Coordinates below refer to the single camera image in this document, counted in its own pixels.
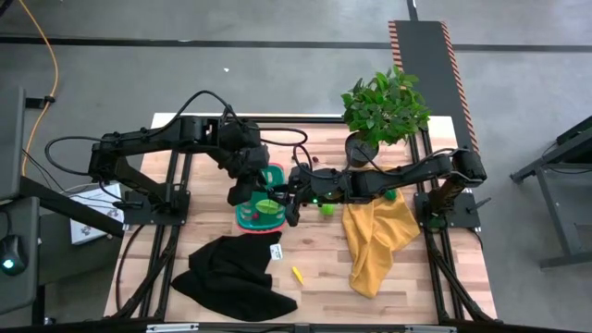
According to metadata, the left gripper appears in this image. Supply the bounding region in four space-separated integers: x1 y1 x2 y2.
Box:
227 143 271 207

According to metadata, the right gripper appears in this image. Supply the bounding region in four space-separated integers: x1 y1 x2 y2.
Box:
265 163 355 228

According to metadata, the light green toy vegetable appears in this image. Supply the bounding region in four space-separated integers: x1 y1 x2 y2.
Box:
255 198 286 215

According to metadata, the teal basket with pink rim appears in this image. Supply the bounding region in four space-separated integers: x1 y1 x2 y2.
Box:
235 162 288 234

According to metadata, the mustard yellow cloth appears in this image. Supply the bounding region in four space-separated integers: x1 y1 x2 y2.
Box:
340 166 422 300

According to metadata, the black cloth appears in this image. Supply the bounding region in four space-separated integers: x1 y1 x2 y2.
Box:
170 230 299 323

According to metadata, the leafy tree in black pot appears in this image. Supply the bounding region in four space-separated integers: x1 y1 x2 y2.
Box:
340 64 431 168

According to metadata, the white booklet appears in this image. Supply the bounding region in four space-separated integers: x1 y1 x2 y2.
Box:
68 182 125 245

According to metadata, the black diagonal beam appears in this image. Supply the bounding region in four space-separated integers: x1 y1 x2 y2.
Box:
18 177 126 238

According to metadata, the black mat with striped edges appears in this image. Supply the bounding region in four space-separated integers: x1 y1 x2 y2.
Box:
388 19 486 177

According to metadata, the grey monitor panel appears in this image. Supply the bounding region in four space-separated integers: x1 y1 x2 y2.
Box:
0 87 25 201

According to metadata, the black computer mouse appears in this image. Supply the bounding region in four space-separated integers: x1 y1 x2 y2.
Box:
0 234 29 278

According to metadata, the grey desk panel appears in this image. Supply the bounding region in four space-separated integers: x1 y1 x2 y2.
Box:
0 196 42 315

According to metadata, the grey side table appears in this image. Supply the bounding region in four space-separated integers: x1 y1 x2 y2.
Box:
510 115 592 269

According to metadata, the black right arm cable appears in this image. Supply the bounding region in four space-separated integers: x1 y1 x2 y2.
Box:
292 144 463 181

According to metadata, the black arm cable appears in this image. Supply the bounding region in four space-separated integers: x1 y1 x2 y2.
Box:
44 90 309 178
292 144 463 181

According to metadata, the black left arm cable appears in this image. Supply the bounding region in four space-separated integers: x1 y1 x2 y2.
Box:
44 90 309 178

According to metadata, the dark cable under table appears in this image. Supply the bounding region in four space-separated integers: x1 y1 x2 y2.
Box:
114 225 145 312

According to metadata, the orange cable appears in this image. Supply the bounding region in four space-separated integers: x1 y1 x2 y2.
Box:
18 0 59 178

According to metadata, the black cable clip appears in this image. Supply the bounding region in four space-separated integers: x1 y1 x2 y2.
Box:
23 94 56 110

